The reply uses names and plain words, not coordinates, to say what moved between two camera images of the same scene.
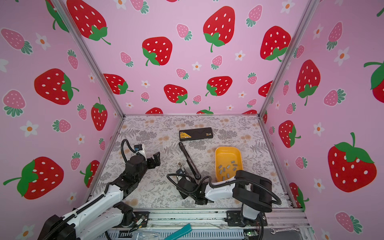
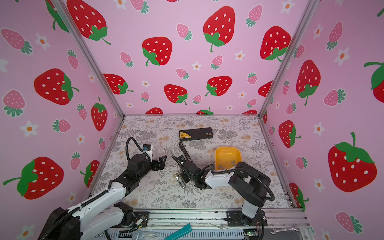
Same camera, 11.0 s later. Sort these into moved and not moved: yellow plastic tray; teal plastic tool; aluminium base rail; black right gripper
Moved: black right gripper
Not moved: yellow plastic tray; teal plastic tool; aluminium base rail
